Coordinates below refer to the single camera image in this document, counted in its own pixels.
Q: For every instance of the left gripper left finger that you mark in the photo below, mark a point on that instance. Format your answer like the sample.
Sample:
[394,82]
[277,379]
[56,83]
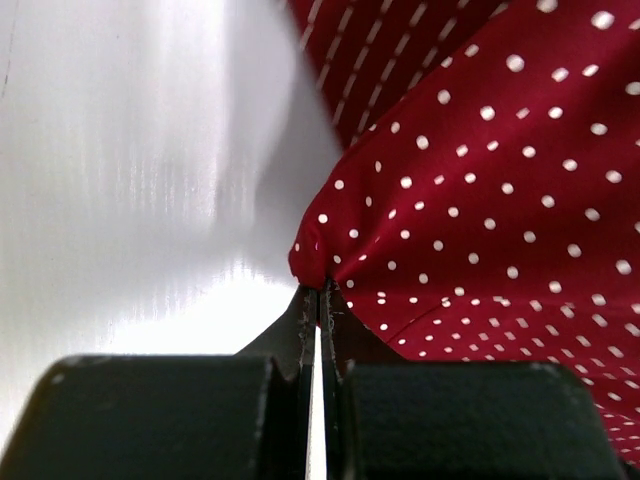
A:
[289,345]

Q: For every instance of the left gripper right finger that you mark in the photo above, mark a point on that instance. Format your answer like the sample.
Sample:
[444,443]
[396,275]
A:
[344,339]

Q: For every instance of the red polka dot skirt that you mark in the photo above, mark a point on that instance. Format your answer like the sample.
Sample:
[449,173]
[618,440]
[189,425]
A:
[486,207]

